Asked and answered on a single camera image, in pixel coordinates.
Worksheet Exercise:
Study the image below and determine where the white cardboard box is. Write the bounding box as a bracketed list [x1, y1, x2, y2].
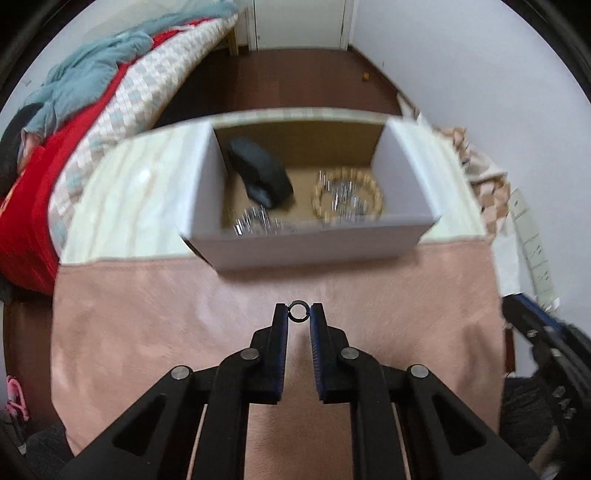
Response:
[179, 114, 445, 272]

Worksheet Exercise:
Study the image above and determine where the long silver chain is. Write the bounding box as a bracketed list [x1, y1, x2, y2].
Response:
[339, 191, 372, 219]

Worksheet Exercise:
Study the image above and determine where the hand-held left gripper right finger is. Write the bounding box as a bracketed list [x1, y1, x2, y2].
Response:
[309, 302, 539, 480]

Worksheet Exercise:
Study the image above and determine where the pink garment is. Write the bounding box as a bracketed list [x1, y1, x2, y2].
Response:
[18, 131, 44, 160]

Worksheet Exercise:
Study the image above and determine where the pink plastic item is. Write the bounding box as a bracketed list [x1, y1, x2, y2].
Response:
[6, 376, 31, 423]

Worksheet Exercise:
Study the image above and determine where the brown checkered cloth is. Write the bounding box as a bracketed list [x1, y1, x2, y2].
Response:
[397, 92, 513, 241]

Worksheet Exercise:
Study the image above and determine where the white door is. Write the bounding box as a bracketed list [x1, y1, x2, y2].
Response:
[247, 0, 356, 51]

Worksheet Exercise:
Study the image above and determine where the pink and striped tablecloth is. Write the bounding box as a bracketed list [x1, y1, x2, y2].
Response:
[51, 107, 506, 480]

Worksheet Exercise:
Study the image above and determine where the white power strip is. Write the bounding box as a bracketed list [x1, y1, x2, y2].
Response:
[508, 189, 561, 308]

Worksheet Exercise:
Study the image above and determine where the wooden bead bracelet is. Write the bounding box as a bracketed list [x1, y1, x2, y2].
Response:
[310, 168, 385, 227]

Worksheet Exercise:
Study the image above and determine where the bed with red blanket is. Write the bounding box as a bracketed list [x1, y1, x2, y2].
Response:
[0, 32, 185, 296]

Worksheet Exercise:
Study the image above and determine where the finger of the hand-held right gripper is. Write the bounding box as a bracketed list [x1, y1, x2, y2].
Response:
[517, 294, 568, 326]
[501, 298, 561, 352]

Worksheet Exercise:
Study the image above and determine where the black wristband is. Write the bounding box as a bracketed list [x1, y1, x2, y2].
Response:
[228, 137, 295, 208]

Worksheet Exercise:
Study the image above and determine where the teal quilt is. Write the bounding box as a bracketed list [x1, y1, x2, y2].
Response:
[23, 0, 238, 134]

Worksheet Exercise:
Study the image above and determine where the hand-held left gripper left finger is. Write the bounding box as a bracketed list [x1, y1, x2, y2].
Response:
[55, 302, 291, 480]

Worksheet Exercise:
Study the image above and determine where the checkered bed sheet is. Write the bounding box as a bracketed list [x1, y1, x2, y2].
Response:
[48, 18, 238, 252]

